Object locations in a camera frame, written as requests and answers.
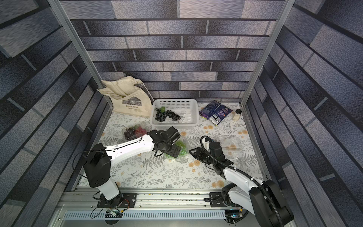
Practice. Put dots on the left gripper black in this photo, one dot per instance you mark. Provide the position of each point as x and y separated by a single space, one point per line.
173 152

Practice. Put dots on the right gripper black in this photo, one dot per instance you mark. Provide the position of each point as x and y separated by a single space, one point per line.
203 156

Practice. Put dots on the green grape bunch front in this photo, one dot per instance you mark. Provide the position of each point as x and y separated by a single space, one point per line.
168 156

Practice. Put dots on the green grape bunch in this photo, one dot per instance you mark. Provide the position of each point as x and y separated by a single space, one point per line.
184 148
168 156

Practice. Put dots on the clear clamshell container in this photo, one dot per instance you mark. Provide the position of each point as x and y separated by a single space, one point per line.
182 139
143 125

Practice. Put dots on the red grape bunch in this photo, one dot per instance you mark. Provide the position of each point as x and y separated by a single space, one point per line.
139 131

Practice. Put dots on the dark purple grape bunch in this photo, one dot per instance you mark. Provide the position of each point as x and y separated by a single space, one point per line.
130 134

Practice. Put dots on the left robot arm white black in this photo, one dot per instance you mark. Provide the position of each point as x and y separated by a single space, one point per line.
101 159

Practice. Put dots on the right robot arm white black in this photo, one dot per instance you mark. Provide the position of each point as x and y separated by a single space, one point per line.
244 194

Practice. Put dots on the floral tablecloth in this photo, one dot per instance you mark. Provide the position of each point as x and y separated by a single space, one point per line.
185 172

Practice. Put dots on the white plastic basket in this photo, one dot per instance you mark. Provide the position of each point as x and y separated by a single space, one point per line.
177 113

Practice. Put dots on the black grape bunch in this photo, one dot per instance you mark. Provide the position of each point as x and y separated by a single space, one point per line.
162 114

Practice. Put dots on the dark blue snack bag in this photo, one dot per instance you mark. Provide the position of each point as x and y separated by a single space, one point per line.
215 112

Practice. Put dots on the small black-capped bottle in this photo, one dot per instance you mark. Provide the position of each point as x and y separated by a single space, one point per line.
237 115

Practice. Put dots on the beige canvas tote bag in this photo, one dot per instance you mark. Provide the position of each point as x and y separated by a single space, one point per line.
129 96

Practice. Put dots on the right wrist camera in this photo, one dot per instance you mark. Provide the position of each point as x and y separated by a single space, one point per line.
206 145

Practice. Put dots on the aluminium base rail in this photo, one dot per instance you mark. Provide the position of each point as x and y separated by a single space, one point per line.
150 205

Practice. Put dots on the left aluminium frame post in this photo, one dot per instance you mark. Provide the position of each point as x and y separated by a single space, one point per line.
74 37

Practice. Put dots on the aluminium frame post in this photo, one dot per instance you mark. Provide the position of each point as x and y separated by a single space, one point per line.
287 6
74 37

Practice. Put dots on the right aluminium frame post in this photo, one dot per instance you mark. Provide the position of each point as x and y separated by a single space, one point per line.
287 6

